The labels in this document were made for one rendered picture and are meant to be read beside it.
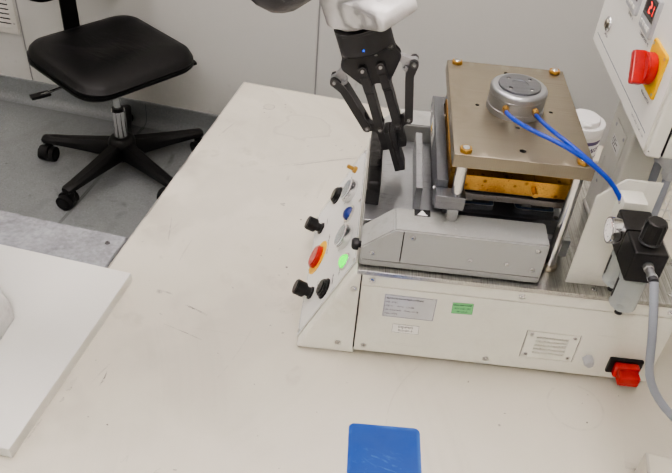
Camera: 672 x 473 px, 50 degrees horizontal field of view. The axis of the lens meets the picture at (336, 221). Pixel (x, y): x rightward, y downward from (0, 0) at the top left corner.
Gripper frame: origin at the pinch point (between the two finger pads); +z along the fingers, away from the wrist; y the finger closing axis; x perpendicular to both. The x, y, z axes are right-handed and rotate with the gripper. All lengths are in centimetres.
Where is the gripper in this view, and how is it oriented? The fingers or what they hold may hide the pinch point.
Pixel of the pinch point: (395, 146)
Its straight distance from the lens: 109.5
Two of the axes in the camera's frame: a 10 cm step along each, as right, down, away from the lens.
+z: 2.7, 7.7, 5.8
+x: -0.9, 6.2, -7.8
